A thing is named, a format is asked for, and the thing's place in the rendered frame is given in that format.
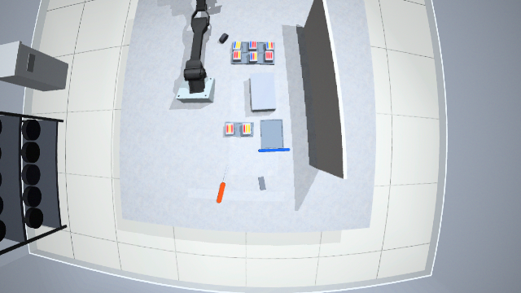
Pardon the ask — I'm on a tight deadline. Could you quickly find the orange-handled screwdriver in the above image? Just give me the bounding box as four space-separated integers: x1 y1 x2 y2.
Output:
217 166 229 203

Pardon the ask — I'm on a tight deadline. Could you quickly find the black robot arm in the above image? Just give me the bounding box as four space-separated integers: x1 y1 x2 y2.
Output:
183 0 210 94

